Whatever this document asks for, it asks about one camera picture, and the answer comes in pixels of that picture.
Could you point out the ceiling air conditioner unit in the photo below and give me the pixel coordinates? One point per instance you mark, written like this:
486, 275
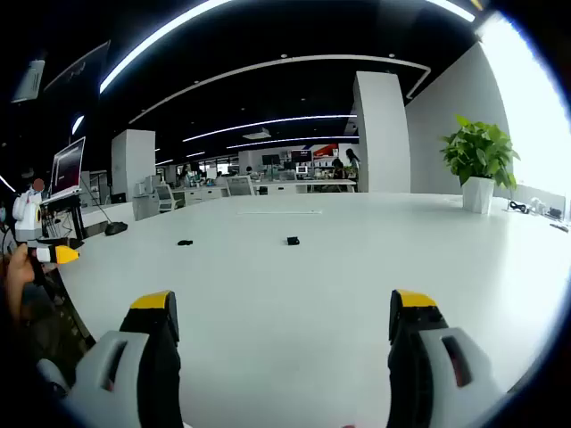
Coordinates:
29, 80

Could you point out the green plant in white pot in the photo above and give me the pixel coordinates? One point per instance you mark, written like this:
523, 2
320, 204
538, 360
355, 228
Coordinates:
479, 156

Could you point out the black pronged plastic buckle part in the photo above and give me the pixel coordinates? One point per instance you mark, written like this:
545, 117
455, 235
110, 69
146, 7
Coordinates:
184, 243

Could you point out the black laptop stand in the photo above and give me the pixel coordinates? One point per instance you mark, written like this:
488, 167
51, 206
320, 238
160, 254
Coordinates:
73, 218

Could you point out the person's left hand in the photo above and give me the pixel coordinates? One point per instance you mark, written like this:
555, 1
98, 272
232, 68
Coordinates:
20, 269

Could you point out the small white object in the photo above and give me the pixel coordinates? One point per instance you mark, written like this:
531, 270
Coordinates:
538, 205

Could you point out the white mesh office chair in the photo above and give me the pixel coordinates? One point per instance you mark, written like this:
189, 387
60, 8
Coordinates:
164, 198
240, 185

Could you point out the small black device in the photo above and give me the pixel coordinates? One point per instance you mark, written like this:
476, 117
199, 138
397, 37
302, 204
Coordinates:
555, 213

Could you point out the black blocky plastic buckle part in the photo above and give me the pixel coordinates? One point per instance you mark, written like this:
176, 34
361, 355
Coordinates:
293, 241

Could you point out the black gooseneck desk microphone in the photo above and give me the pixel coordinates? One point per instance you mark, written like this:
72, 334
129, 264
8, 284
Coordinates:
116, 228

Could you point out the dark hanging ceiling panel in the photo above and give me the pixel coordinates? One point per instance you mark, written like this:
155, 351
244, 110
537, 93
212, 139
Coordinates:
82, 67

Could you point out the open laptop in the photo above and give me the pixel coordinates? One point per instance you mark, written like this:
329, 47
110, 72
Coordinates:
68, 167

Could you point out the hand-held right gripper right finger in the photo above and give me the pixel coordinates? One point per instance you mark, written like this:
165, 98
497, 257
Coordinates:
428, 370

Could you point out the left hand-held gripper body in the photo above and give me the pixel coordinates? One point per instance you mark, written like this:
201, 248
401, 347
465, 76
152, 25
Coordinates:
27, 220

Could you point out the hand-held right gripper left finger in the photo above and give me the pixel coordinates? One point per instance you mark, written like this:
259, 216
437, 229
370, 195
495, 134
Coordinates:
111, 370

